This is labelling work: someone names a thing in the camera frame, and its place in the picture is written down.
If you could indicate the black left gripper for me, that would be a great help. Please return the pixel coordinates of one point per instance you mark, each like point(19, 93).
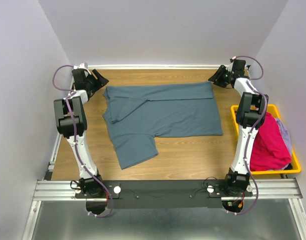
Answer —
point(100, 82)

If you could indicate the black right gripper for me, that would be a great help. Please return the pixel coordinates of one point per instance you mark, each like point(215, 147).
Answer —
point(219, 71)

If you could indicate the teal blue t-shirt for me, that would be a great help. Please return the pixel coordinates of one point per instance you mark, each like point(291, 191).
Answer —
point(136, 115)

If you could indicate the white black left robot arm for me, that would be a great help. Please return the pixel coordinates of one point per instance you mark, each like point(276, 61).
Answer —
point(71, 123)

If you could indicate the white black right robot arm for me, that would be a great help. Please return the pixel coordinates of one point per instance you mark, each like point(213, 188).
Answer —
point(250, 116)

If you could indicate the lavender t-shirt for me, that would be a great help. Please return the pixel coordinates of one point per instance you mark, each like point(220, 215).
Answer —
point(285, 134)

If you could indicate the magenta t-shirt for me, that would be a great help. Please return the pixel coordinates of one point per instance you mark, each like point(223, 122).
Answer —
point(269, 150)

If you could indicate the black garment in bin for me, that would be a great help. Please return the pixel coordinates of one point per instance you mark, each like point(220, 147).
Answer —
point(288, 167)

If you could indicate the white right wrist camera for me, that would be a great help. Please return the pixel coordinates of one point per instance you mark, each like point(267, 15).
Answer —
point(230, 67)

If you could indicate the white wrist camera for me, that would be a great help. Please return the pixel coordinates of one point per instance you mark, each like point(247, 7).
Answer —
point(230, 67)
point(83, 65)

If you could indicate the aluminium back table rail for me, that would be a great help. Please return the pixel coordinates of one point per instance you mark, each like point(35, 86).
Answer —
point(155, 66)

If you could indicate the aluminium table rail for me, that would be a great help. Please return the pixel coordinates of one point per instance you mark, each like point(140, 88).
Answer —
point(55, 143)
point(155, 66)

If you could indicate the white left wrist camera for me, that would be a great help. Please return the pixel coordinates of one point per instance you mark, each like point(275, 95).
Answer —
point(83, 65)

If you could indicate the aluminium left table rail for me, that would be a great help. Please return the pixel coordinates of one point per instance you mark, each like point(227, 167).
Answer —
point(55, 143)

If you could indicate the aluminium front frame rail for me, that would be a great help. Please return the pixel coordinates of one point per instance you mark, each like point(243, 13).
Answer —
point(286, 188)

